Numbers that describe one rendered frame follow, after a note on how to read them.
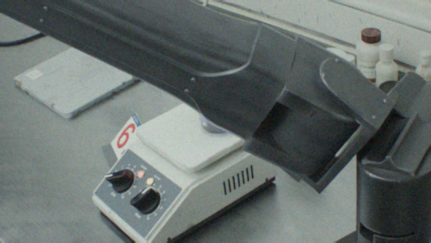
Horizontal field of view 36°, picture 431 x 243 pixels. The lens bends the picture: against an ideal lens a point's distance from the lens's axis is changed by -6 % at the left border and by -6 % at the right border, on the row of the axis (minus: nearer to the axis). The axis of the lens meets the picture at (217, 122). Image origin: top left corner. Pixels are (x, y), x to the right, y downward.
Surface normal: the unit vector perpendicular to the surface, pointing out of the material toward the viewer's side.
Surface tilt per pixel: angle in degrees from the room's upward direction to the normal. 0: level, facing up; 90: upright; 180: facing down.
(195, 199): 90
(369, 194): 89
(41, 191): 0
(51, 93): 0
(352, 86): 34
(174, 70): 99
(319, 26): 90
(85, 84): 0
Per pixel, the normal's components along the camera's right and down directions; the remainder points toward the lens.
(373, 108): 0.37, -0.59
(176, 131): -0.12, -0.83
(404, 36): -0.73, 0.45
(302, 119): -0.59, 0.44
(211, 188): 0.62, 0.37
